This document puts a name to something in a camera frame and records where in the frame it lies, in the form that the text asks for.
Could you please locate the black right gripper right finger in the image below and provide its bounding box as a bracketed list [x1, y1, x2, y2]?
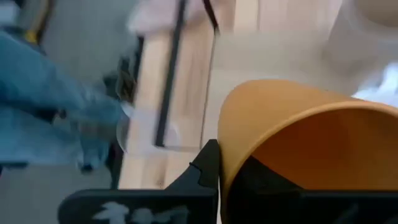
[228, 155, 305, 224]

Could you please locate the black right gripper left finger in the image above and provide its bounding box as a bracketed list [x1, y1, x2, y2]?
[164, 139, 221, 191]

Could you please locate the orange plastic cup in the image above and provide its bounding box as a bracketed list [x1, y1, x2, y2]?
[217, 78, 398, 224]

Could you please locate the pink cloth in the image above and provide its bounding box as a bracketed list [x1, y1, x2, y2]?
[126, 0, 216, 35]

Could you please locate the person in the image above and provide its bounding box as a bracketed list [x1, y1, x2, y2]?
[0, 29, 132, 172]

